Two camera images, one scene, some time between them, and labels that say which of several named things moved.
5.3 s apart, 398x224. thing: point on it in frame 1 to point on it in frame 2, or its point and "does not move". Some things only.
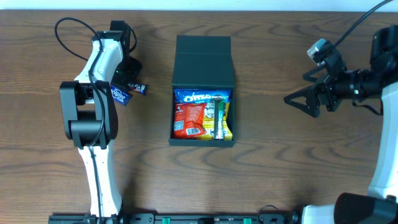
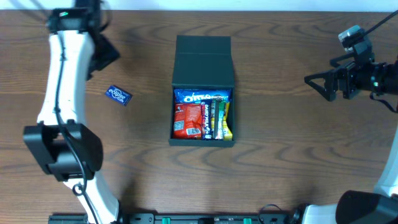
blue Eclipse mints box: (120, 96) does not move
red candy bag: (188, 120) does not move
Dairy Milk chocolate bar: (139, 88) to (206, 106)
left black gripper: (122, 81) to (110, 53)
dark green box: (203, 61) does not move
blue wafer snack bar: (199, 95) does not move
